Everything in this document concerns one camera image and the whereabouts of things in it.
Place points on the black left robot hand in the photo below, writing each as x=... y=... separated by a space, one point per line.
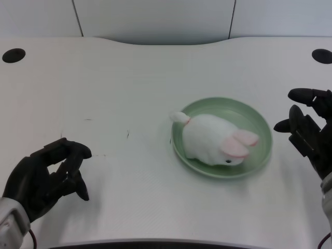
x=41 y=176

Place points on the white rabbit plush doll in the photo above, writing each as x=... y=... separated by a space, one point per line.
x=215 y=141

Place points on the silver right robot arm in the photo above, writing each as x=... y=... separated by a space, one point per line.
x=326 y=197

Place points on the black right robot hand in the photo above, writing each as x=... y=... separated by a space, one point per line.
x=310 y=132

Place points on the green round plate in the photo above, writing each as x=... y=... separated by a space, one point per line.
x=256 y=122

